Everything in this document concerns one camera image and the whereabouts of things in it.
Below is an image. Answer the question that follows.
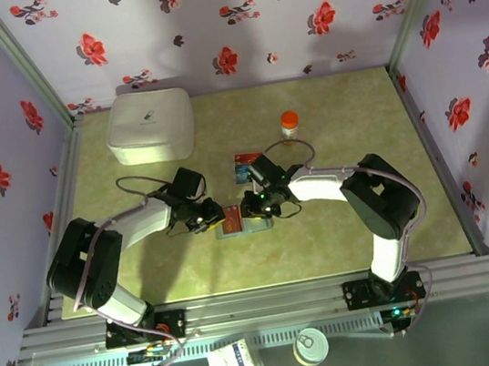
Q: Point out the clear card case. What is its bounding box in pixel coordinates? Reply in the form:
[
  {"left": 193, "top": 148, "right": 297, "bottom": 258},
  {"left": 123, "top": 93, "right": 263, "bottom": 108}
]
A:
[{"left": 210, "top": 199, "right": 277, "bottom": 242}]

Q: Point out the red credit card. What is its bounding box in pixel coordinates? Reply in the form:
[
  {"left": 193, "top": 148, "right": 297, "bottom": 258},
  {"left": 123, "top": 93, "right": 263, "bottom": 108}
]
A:
[
  {"left": 234, "top": 150, "right": 264, "bottom": 168},
  {"left": 220, "top": 204, "right": 246, "bottom": 237}
]

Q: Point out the blue credit card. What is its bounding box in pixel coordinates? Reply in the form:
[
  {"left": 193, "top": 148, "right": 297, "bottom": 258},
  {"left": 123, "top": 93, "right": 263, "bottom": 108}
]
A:
[{"left": 233, "top": 163, "right": 251, "bottom": 186}]

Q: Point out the vitamin bottle with orange cap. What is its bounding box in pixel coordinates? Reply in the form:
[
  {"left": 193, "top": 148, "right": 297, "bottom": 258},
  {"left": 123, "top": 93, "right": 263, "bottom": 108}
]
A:
[{"left": 278, "top": 109, "right": 303, "bottom": 145}]

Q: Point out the white zipped storage case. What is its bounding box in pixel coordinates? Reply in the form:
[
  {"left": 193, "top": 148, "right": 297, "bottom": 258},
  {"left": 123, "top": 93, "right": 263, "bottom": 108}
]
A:
[{"left": 98, "top": 84, "right": 201, "bottom": 171}]

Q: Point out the white paper box blue print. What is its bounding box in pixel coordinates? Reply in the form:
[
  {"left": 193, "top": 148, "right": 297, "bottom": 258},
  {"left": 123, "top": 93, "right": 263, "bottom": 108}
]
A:
[{"left": 203, "top": 335, "right": 266, "bottom": 366}]

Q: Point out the tin can with pull tab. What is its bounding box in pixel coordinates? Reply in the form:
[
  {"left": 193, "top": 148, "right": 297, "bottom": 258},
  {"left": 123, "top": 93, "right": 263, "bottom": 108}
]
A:
[{"left": 289, "top": 325, "right": 332, "bottom": 366}]

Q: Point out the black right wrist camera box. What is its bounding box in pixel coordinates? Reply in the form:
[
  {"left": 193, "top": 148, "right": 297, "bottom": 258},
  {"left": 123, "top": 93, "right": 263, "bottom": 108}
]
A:
[{"left": 242, "top": 150, "right": 287, "bottom": 191}]

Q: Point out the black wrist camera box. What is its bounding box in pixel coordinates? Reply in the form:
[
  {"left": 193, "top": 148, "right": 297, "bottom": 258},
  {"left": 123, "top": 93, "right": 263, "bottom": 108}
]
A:
[
  {"left": 242, "top": 150, "right": 287, "bottom": 191},
  {"left": 169, "top": 163, "right": 209, "bottom": 203}
]

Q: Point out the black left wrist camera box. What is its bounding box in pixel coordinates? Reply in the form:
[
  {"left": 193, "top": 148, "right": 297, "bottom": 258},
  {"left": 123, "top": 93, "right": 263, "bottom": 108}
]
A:
[{"left": 169, "top": 163, "right": 209, "bottom": 203}]

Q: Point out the grey right arm cable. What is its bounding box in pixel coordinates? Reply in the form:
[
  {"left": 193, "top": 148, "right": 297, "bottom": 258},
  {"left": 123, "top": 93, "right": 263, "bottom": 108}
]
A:
[{"left": 263, "top": 120, "right": 447, "bottom": 352}]

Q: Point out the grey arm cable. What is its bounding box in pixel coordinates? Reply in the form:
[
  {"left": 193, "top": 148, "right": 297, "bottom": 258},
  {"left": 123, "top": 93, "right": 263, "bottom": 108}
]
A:
[
  {"left": 56, "top": 171, "right": 188, "bottom": 366},
  {"left": 263, "top": 120, "right": 447, "bottom": 352}
]

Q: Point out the grey left arm cable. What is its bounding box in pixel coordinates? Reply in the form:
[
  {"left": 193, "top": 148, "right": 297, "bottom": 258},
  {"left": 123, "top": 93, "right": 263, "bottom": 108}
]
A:
[{"left": 56, "top": 171, "right": 188, "bottom": 366}]

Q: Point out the long aluminium frame rail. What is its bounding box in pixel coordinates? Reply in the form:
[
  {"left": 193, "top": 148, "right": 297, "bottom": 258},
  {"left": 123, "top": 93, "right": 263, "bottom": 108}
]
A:
[{"left": 15, "top": 252, "right": 489, "bottom": 364}]

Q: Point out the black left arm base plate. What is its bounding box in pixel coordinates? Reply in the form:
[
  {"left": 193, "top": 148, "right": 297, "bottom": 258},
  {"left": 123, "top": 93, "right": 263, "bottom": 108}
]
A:
[{"left": 102, "top": 308, "right": 189, "bottom": 351}]

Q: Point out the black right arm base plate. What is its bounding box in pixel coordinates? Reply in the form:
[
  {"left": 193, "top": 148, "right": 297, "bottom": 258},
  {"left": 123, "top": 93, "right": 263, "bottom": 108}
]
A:
[{"left": 341, "top": 269, "right": 427, "bottom": 314}]

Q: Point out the aluminium side rail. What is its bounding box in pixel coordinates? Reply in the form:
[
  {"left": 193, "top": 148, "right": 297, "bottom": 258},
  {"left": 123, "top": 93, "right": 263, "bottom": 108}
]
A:
[
  {"left": 386, "top": 56, "right": 489, "bottom": 267},
  {"left": 13, "top": 117, "right": 114, "bottom": 327}
]

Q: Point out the aluminium corner post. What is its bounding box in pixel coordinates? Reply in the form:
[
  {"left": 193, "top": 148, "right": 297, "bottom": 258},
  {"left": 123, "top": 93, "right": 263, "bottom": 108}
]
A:
[
  {"left": 0, "top": 0, "right": 86, "bottom": 137},
  {"left": 375, "top": 0, "right": 472, "bottom": 76}
]

